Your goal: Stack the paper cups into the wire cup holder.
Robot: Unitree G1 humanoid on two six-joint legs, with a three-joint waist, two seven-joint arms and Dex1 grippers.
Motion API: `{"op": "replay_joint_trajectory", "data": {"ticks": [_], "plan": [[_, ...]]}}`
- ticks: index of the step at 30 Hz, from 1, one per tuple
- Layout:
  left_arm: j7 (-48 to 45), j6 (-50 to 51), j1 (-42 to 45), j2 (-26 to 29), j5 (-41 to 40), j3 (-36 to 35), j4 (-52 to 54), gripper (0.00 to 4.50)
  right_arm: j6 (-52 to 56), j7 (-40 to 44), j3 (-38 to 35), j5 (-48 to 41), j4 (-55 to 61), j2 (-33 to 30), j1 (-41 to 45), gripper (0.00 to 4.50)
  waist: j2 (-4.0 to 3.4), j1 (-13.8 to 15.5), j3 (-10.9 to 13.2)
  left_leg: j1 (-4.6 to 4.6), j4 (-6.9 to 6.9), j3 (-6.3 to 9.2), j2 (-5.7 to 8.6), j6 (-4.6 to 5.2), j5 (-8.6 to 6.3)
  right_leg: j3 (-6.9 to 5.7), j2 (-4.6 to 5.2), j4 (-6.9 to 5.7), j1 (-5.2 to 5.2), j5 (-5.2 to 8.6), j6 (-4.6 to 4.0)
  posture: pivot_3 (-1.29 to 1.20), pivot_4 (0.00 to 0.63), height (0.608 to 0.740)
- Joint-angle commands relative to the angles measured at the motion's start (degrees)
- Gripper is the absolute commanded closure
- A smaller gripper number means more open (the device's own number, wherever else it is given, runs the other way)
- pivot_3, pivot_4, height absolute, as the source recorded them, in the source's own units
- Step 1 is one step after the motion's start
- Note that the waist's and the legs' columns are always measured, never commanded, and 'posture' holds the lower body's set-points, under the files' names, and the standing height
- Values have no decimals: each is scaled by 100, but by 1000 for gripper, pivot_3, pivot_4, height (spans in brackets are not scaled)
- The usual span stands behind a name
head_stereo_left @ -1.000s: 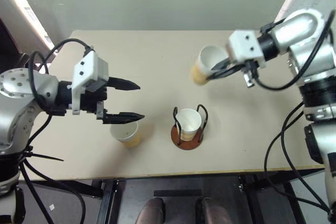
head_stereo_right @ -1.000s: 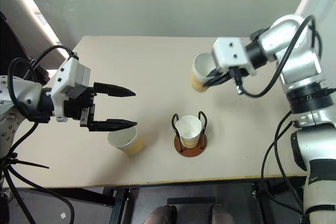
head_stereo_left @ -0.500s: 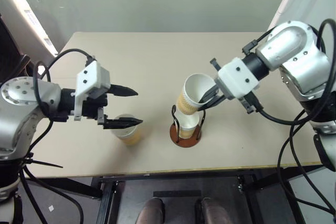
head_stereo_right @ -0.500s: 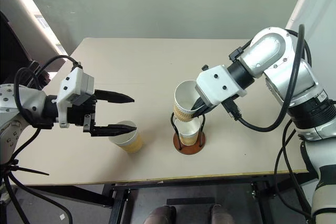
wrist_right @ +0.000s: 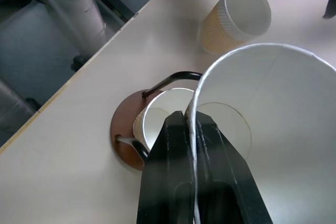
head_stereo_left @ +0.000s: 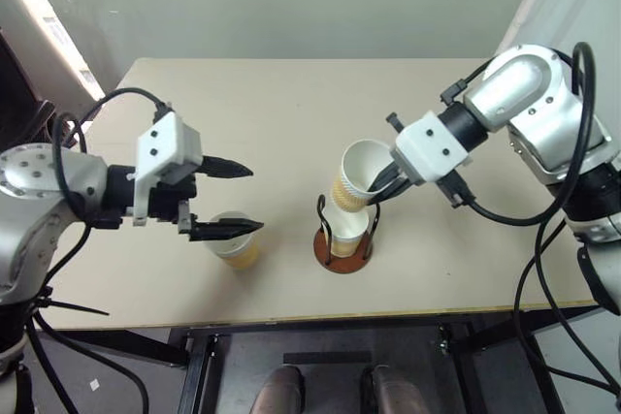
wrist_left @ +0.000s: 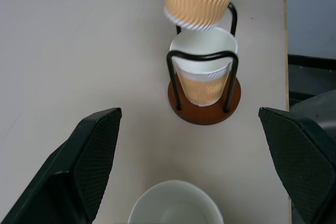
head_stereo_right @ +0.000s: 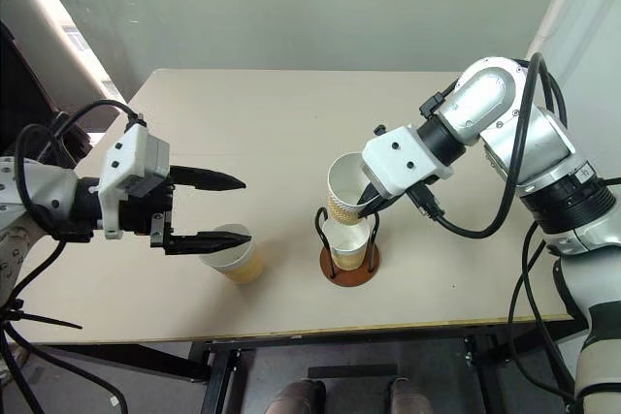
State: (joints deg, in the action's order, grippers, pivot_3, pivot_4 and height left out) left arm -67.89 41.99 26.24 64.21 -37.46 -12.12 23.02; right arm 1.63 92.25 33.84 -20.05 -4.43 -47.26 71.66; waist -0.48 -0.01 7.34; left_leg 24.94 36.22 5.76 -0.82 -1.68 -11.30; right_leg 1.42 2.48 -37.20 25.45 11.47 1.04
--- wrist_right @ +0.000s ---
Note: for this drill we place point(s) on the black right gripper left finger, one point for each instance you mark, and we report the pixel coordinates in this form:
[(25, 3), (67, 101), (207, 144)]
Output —
[(168, 171)]

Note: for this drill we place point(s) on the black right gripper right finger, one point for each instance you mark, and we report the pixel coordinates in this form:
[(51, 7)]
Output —
[(225, 182)]

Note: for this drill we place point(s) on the large white paper cup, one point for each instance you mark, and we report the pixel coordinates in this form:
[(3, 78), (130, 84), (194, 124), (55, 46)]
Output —
[(283, 119)]

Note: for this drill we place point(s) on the white cup in holder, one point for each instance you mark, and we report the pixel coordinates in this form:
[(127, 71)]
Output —
[(155, 124)]

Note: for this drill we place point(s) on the ribbed brown paper cup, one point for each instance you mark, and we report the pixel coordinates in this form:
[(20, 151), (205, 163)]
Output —
[(236, 16)]

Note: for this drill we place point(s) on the grey padded seat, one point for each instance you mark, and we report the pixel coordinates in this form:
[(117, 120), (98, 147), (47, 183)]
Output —
[(34, 51)]

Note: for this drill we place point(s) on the white cylindrical tube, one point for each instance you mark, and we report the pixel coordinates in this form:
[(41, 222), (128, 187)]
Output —
[(76, 9)]

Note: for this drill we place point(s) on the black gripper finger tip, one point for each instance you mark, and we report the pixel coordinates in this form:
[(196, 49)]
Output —
[(330, 3)]

